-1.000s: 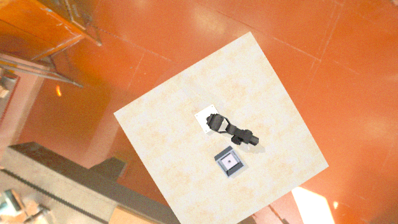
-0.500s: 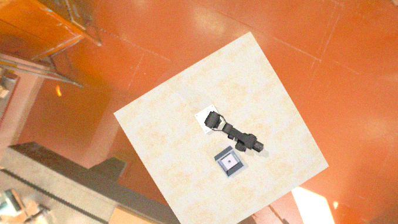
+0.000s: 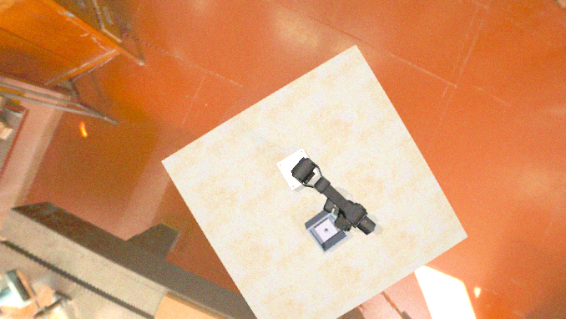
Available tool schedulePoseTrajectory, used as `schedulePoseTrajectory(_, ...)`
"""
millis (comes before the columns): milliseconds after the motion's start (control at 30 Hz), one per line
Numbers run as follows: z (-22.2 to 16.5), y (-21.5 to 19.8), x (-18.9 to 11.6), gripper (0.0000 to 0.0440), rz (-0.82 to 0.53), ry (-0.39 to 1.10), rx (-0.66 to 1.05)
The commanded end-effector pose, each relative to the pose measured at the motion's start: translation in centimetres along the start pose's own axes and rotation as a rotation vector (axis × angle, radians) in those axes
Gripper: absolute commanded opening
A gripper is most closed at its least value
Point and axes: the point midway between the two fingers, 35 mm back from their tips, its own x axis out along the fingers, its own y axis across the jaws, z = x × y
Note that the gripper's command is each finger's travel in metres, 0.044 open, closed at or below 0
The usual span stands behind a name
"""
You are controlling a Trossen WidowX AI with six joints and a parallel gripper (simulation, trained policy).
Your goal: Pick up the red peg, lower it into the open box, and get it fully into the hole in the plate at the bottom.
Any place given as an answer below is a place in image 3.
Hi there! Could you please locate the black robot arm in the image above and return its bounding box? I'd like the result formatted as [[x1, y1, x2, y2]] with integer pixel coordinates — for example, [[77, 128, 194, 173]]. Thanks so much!
[[291, 157, 376, 235]]

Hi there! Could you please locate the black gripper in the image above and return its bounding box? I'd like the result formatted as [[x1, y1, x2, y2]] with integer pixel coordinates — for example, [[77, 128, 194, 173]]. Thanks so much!
[[323, 199, 340, 216]]

